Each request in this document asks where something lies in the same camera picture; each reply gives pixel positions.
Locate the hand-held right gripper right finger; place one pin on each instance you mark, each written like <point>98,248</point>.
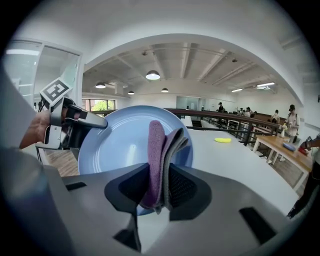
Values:
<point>225,205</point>

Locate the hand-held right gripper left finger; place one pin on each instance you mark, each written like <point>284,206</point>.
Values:
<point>95,200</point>

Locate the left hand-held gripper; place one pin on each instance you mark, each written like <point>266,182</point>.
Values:
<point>53,91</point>

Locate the big blue plate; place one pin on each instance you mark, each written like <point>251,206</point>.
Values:
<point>125,145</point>

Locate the purple cloth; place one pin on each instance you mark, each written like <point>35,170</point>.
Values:
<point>157,150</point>

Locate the person's left forearm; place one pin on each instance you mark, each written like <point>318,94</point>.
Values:
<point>35,130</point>

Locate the blue-grey oval object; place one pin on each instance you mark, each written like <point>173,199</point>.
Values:
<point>289,147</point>

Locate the person's left hand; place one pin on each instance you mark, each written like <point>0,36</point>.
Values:
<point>77,115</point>

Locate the white square table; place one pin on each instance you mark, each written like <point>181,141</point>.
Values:
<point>225,160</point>

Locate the pendant lamp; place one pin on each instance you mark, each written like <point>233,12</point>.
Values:
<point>152,75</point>
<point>100,85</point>

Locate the yellow banana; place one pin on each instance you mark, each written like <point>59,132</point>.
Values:
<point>223,140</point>

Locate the wooden table with white legs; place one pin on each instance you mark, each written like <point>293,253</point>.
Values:
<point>275,145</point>

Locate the dark railing with wooden handrail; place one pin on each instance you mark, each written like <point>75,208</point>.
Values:
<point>200,113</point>

